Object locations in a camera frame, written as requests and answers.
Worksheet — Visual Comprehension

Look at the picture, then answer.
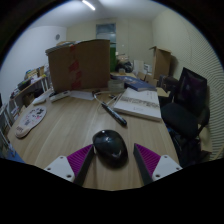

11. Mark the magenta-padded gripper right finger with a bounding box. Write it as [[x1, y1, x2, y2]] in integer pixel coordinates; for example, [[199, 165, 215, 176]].
[[133, 143, 184, 186]]

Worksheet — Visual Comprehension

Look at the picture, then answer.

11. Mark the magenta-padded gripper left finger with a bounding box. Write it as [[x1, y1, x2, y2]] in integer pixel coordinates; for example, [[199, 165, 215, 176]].
[[44, 143, 96, 187]]

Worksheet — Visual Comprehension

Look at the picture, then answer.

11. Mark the black computer mouse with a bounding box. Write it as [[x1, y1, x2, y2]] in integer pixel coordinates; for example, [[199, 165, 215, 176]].
[[92, 129, 129, 168]]

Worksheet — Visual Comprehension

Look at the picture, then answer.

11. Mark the white cartoon-print mouse pad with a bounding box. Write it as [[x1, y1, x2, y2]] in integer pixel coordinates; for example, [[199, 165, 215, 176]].
[[15, 105, 48, 139]]

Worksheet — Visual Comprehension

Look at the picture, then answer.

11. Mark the black office chair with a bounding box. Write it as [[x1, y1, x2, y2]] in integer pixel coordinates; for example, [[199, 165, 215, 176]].
[[160, 67, 212, 161]]

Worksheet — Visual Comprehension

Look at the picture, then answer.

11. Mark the white book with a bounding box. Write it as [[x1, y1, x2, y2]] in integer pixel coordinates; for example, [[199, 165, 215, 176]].
[[113, 87, 163, 122]]

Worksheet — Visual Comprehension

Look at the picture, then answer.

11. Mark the black marker pen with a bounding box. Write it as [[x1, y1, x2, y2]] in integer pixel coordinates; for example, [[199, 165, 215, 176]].
[[100, 101, 128, 127]]

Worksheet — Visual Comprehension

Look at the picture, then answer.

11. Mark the white paper sheet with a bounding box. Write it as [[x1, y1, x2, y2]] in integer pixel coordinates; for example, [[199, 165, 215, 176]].
[[69, 89, 96, 101]]

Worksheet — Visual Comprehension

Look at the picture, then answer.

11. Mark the dark bag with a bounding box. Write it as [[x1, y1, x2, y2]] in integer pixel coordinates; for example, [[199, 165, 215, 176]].
[[158, 74, 179, 93]]

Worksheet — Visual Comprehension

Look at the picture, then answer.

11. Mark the blue book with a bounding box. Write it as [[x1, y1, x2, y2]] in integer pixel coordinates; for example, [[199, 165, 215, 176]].
[[111, 74, 158, 92]]

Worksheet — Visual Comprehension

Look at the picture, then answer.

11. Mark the cluttered shelf unit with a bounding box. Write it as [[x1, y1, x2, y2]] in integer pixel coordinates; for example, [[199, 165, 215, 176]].
[[0, 66, 51, 158]]

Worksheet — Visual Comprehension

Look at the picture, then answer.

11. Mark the small clear container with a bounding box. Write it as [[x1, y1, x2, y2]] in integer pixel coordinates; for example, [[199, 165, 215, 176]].
[[107, 78, 126, 94]]

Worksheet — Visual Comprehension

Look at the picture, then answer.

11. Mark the tall open cardboard box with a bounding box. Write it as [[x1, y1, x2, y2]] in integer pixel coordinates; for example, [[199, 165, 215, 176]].
[[149, 45, 173, 80]]

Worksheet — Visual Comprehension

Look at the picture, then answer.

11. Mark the large brown cardboard box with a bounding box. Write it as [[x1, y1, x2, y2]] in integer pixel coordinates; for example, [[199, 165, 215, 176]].
[[45, 38, 111, 94]]

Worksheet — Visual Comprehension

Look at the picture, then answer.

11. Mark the grey door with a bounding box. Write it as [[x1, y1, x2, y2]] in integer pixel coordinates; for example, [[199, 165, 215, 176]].
[[95, 22, 117, 46]]

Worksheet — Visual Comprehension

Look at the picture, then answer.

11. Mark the ceiling tube light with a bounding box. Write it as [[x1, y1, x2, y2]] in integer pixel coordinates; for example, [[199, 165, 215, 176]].
[[81, 0, 96, 11]]

